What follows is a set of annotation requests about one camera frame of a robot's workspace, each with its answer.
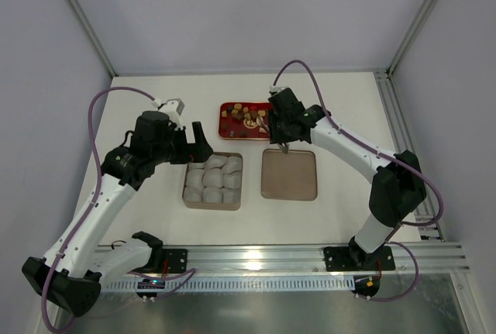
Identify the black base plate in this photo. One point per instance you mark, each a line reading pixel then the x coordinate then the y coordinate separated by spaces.
pixel 352 258
pixel 175 261

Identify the red chocolate tray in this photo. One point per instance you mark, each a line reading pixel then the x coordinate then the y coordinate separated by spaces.
pixel 237 116

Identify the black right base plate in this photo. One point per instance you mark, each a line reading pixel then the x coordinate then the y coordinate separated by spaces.
pixel 352 258

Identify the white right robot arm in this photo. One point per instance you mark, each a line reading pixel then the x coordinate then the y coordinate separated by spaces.
pixel 396 190

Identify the slotted cable duct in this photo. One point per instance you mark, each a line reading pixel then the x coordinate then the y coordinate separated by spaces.
pixel 233 284

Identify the aluminium mounting rail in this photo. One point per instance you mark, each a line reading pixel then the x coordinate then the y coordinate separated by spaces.
pixel 431 257

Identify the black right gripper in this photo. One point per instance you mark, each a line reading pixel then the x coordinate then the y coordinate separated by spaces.
pixel 280 135

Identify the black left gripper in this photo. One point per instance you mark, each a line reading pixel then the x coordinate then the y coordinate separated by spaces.
pixel 187 148

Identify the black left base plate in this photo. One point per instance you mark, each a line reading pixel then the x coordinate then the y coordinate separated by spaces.
pixel 175 261

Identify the metal serving tongs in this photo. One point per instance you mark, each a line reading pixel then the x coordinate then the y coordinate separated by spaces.
pixel 272 126

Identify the gold tin box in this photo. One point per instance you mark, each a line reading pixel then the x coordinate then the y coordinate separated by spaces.
pixel 215 184

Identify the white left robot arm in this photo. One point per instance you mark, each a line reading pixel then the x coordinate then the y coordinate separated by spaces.
pixel 68 275

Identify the gold tin lid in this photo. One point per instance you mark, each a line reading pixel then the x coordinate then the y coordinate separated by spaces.
pixel 289 177

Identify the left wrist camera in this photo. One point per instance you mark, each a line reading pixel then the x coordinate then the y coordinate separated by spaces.
pixel 171 107

